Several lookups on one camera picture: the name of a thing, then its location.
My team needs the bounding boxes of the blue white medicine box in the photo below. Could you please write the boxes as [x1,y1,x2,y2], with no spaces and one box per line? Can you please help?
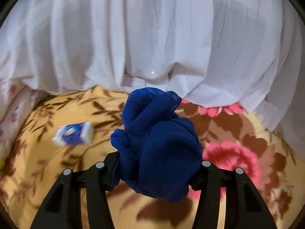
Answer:
[52,122,94,146]

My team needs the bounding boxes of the yellow floral plush blanket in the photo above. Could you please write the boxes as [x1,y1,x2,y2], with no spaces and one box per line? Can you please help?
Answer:
[0,85,305,229]

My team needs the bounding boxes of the white sheer floral curtain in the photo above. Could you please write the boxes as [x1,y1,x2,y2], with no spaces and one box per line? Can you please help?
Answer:
[1,0,304,155]

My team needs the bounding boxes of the folded pink floral quilt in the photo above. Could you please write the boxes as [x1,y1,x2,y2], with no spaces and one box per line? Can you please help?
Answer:
[1,79,48,160]

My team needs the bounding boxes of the blue cloth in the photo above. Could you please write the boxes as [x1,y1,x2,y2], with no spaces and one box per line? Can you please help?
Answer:
[110,87,203,203]

